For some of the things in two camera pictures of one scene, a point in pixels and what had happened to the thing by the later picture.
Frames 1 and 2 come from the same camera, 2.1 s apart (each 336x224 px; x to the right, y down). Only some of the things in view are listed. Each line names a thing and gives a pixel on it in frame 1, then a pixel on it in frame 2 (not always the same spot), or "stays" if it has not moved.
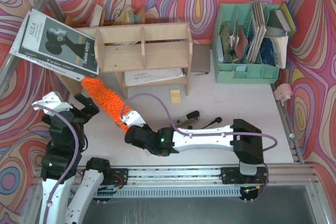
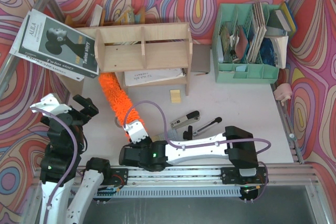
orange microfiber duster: x=111 y=102 to x=121 y=103
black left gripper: x=85 y=106 stays
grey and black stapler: x=191 y=117 stays
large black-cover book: x=51 y=43 stays
